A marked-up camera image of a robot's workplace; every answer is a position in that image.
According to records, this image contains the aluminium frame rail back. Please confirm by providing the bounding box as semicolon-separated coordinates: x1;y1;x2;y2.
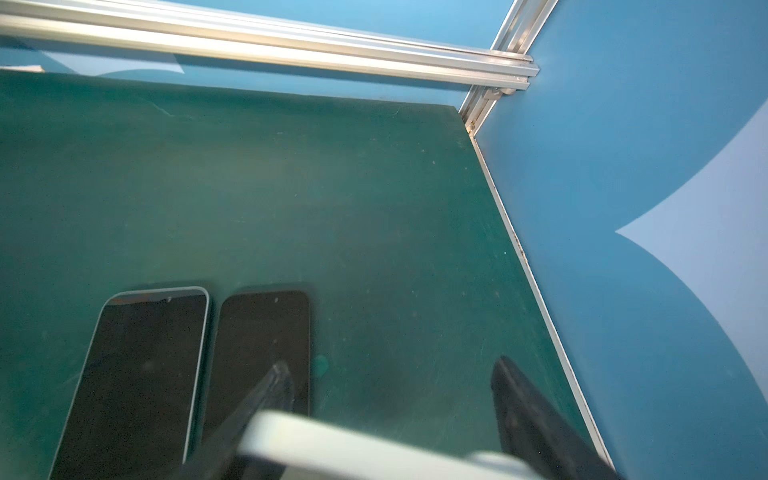
0;0;562;136

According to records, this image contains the silver phone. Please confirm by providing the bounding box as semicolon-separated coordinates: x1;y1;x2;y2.
237;410;541;479

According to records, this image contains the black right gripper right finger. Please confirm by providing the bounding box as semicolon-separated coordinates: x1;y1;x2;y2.
490;356;619;479

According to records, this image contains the green phone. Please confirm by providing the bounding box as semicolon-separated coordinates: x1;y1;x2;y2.
49;286;210;479

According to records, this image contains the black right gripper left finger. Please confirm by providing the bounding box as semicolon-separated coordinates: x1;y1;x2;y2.
170;360;294;479

